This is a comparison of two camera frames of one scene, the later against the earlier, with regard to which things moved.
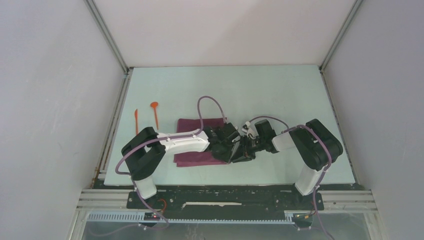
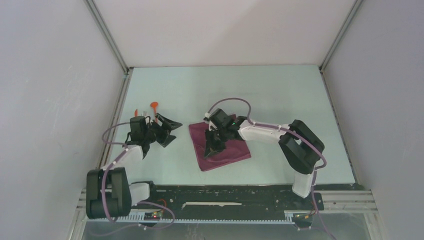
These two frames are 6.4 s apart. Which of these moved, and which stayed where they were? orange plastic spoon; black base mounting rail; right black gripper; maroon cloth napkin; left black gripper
Moved: right black gripper; left black gripper; maroon cloth napkin
Stayed: orange plastic spoon; black base mounting rail
